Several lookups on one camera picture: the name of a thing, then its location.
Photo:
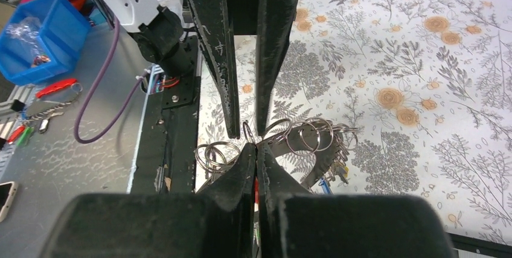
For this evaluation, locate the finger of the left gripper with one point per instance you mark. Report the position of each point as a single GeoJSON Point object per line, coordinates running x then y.
{"type": "Point", "coordinates": [275, 20]}
{"type": "Point", "coordinates": [216, 36]}

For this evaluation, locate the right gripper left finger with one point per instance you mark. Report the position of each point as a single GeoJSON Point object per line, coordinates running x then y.
{"type": "Point", "coordinates": [215, 222]}

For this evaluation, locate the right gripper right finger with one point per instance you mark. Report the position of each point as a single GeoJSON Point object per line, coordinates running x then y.
{"type": "Point", "coordinates": [297, 223]}

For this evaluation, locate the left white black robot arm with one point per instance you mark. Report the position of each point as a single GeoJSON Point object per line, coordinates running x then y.
{"type": "Point", "coordinates": [157, 31]}

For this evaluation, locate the floral patterned table mat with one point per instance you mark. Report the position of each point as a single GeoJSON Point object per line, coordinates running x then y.
{"type": "Point", "coordinates": [427, 83]}

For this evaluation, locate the red tag on workbench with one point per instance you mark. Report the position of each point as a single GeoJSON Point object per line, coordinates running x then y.
{"type": "Point", "coordinates": [55, 87]}

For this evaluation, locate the blue plastic bin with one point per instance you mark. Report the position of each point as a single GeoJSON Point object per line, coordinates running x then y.
{"type": "Point", "coordinates": [43, 39]}

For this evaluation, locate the smartphone on workbench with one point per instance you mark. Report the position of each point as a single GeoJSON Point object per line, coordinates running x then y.
{"type": "Point", "coordinates": [8, 192]}

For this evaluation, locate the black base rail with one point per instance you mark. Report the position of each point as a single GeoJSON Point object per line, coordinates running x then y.
{"type": "Point", "coordinates": [165, 160]}

